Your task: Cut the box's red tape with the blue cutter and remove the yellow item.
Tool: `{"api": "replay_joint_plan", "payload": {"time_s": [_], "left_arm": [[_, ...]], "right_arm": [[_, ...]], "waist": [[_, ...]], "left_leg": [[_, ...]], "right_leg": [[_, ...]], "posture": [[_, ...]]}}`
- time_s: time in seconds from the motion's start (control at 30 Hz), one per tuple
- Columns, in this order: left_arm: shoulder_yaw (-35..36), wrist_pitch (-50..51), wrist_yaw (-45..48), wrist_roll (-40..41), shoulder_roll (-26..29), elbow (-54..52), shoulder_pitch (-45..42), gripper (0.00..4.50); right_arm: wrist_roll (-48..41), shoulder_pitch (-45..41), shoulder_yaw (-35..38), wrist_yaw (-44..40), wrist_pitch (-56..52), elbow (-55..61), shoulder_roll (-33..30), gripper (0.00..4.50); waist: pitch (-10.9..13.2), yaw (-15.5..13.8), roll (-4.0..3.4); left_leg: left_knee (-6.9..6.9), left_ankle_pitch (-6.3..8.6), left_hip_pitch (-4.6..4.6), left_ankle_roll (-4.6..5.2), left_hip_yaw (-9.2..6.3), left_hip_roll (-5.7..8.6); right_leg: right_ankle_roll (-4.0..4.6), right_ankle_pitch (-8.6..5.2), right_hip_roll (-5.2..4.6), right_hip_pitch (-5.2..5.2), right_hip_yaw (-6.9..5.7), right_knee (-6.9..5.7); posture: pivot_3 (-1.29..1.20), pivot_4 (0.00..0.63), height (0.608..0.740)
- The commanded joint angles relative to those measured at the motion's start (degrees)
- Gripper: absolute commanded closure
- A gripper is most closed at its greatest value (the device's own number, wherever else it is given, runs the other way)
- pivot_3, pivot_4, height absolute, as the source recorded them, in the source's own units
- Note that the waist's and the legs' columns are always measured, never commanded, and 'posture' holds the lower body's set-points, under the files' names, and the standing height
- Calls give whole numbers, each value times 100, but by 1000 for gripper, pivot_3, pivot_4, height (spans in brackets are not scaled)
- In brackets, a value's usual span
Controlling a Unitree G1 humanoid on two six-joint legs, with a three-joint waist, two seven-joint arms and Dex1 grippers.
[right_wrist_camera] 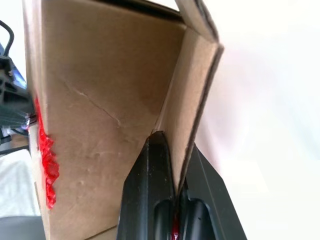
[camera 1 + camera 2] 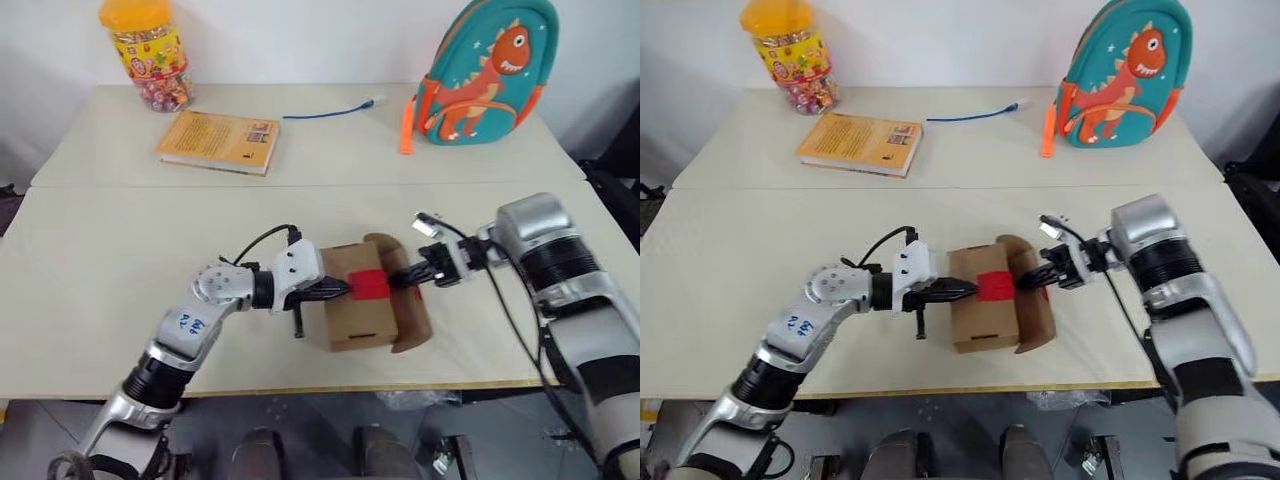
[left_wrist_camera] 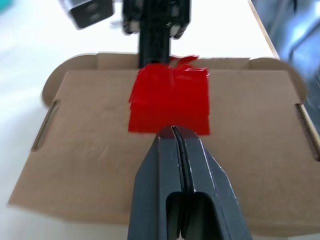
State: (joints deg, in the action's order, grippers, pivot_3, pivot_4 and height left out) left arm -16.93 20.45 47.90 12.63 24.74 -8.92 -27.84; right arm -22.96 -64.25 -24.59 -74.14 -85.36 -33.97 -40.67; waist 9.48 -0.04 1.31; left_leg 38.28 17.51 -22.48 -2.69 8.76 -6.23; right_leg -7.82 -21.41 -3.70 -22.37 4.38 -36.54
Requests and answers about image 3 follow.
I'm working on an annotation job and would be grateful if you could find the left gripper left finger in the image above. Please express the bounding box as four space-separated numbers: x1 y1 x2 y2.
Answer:
127 125 187 240

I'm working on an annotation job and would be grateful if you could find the brown cardboard box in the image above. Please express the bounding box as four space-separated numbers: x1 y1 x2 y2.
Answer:
6 51 320 239

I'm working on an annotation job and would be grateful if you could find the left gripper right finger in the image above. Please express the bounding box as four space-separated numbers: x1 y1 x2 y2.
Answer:
172 125 254 240

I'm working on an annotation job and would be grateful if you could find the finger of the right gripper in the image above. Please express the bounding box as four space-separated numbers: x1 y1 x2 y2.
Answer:
138 26 173 69

